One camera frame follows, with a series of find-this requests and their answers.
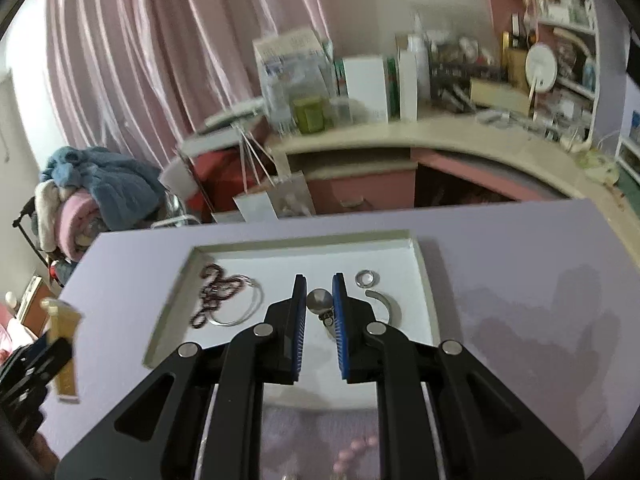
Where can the green jar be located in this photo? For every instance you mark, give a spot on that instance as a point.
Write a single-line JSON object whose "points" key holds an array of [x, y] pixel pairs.
{"points": [[309, 114]]}

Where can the curved beige desk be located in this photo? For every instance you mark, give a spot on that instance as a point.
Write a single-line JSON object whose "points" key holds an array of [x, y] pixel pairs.
{"points": [[445, 135]]}

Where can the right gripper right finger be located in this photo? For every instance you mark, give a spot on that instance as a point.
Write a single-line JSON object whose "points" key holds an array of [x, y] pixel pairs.
{"points": [[441, 412]]}

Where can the small pearl earring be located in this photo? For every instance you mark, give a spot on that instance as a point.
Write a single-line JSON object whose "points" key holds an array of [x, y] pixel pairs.
{"points": [[320, 303]]}

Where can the clear plastic bag box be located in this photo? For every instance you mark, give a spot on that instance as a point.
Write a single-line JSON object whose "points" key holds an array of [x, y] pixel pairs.
{"points": [[296, 64]]}

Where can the pink white bookshelf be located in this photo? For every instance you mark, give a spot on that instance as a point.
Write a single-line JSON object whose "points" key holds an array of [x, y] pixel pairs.
{"points": [[589, 39]]}

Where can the pink curtain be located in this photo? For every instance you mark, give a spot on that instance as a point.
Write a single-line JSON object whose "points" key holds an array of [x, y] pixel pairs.
{"points": [[137, 76]]}

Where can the round white mirror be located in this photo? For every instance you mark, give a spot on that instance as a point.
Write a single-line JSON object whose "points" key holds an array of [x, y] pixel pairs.
{"points": [[541, 69]]}

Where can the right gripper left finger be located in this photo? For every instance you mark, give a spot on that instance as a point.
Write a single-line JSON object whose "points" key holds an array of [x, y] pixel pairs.
{"points": [[198, 415]]}

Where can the white lotion bottle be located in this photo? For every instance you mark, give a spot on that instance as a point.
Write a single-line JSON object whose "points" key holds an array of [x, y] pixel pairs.
{"points": [[418, 46]]}

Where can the white paper bag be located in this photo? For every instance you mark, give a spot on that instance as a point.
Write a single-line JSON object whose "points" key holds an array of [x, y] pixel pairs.
{"points": [[265, 197]]}

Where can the white box on desk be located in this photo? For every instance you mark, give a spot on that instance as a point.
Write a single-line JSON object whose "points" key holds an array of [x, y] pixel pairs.
{"points": [[366, 86]]}

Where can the pile of blankets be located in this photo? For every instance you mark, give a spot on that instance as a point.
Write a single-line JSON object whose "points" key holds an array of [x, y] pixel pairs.
{"points": [[84, 193]]}

